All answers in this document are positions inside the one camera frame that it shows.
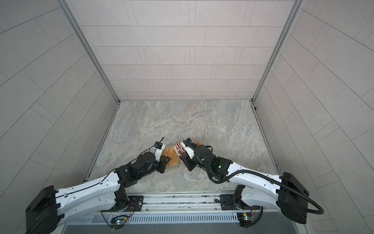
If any right black corrugated cable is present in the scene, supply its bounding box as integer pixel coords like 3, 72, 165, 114
182, 139, 325, 229

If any left green circuit board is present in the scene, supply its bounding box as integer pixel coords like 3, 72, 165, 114
110, 215, 129, 230

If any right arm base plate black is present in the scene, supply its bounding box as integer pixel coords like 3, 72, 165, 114
215, 194, 261, 211

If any brown plush teddy bear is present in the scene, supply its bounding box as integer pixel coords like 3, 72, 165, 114
161, 144, 196, 171

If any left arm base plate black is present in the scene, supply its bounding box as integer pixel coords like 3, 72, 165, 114
104, 196, 144, 212

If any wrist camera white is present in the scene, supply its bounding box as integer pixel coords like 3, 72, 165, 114
182, 138, 197, 159
153, 141, 165, 162

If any left aluminium corner post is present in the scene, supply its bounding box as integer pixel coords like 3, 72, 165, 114
56, 0, 120, 105

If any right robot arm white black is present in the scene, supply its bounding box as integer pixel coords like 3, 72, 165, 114
180, 140, 309, 224

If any aluminium corner post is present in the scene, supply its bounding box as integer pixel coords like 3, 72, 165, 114
252, 0, 303, 104
56, 0, 120, 105

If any green circuit board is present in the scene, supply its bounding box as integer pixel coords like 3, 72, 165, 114
237, 213, 254, 228
110, 215, 129, 230

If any red white striped knit sweater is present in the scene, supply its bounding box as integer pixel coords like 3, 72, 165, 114
173, 141, 188, 159

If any right green circuit board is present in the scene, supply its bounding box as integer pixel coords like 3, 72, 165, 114
237, 213, 254, 228

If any right aluminium corner post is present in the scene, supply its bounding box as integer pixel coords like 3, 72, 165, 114
252, 0, 303, 104

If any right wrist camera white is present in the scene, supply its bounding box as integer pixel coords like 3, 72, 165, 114
182, 138, 197, 159

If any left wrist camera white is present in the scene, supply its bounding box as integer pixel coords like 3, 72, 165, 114
153, 141, 165, 162

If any white ventilation grille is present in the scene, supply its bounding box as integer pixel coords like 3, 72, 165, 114
67, 213, 239, 225

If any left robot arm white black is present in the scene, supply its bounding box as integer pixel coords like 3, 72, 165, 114
25, 152, 170, 234

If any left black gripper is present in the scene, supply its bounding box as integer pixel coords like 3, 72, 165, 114
137, 156, 172, 180

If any aluminium mounting rail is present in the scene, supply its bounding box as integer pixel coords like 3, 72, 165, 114
58, 191, 302, 215

